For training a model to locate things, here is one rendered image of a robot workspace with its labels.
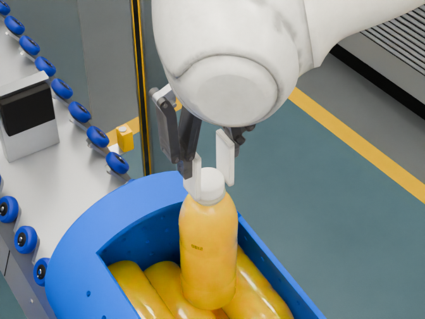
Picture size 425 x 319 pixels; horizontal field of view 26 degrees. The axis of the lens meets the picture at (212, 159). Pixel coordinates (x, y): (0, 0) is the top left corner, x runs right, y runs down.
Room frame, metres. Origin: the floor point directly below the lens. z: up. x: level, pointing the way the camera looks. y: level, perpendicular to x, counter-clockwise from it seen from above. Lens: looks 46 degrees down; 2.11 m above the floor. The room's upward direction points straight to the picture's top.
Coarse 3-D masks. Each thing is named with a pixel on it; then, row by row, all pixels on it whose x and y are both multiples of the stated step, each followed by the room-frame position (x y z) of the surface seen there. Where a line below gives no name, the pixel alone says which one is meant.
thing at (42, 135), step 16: (16, 80) 1.18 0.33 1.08; (32, 80) 1.18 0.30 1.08; (48, 80) 1.18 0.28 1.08; (0, 96) 1.14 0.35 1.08; (16, 96) 1.14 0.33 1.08; (32, 96) 1.15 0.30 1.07; (48, 96) 1.16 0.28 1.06; (0, 112) 1.13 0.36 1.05; (16, 112) 1.13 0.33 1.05; (32, 112) 1.15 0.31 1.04; (48, 112) 1.16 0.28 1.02; (0, 128) 1.14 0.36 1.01; (16, 128) 1.13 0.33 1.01; (32, 128) 1.16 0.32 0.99; (48, 128) 1.17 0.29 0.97; (16, 144) 1.14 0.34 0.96; (32, 144) 1.16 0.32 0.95; (48, 144) 1.17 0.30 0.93
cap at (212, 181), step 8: (208, 168) 0.75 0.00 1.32; (208, 176) 0.74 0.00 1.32; (216, 176) 0.74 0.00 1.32; (208, 184) 0.72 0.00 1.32; (216, 184) 0.72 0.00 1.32; (224, 184) 0.73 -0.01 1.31; (200, 192) 0.72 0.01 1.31; (208, 192) 0.71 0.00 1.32; (216, 192) 0.72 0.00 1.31; (208, 200) 0.71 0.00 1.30
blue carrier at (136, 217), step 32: (128, 192) 0.79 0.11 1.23; (160, 192) 0.79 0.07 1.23; (96, 224) 0.75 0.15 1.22; (128, 224) 0.74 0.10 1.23; (160, 224) 0.82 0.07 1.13; (64, 256) 0.73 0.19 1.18; (96, 256) 0.71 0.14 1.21; (128, 256) 0.79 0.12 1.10; (160, 256) 0.82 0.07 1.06; (256, 256) 0.79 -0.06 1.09; (64, 288) 0.70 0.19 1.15; (96, 288) 0.67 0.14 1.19; (288, 288) 0.72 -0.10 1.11
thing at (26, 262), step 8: (0, 192) 1.05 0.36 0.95; (0, 224) 0.99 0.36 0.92; (8, 224) 0.98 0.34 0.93; (16, 224) 0.98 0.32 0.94; (0, 232) 0.98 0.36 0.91; (8, 232) 0.97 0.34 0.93; (8, 240) 0.96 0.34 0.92; (16, 256) 0.93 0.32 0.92; (24, 256) 0.92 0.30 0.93; (32, 256) 0.91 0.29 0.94; (24, 264) 0.91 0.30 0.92; (32, 264) 0.90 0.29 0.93; (24, 272) 0.90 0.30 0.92; (32, 272) 0.89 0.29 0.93; (32, 280) 0.88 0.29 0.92; (32, 288) 0.87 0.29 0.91; (40, 288) 0.86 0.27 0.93; (40, 296) 0.85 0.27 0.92; (48, 304) 0.83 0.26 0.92; (48, 312) 0.82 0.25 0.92
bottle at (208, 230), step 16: (224, 192) 0.73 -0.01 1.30; (192, 208) 0.72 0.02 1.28; (208, 208) 0.71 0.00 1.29; (224, 208) 0.72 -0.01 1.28; (192, 224) 0.71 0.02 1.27; (208, 224) 0.70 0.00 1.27; (224, 224) 0.71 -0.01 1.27; (192, 240) 0.70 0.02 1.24; (208, 240) 0.70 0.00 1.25; (224, 240) 0.70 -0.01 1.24; (192, 256) 0.70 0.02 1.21; (208, 256) 0.70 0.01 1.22; (224, 256) 0.70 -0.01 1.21; (192, 272) 0.70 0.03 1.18; (208, 272) 0.70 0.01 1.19; (224, 272) 0.70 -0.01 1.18; (192, 288) 0.70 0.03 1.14; (208, 288) 0.70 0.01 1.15; (224, 288) 0.70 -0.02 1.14; (192, 304) 0.70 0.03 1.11; (208, 304) 0.70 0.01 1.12; (224, 304) 0.70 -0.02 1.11
